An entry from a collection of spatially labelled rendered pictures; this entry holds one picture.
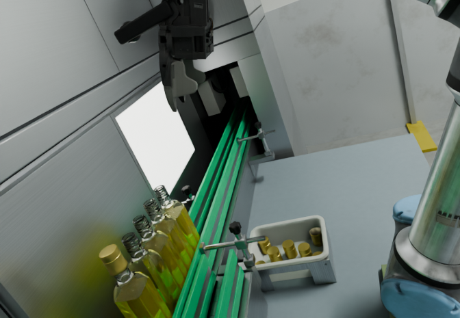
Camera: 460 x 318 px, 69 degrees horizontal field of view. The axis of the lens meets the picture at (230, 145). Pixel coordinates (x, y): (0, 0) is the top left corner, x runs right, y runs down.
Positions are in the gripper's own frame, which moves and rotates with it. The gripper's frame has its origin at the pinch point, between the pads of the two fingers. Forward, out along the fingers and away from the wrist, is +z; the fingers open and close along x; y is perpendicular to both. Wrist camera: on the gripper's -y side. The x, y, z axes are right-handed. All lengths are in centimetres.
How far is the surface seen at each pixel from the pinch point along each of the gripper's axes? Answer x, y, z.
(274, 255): 13, 21, 49
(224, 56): 88, -4, 9
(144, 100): 42, -24, 14
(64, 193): -7.2, -23.0, 18.5
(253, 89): 88, 8, 23
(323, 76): 239, 58, 54
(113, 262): -18.8, -7.5, 23.9
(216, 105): 100, -11, 36
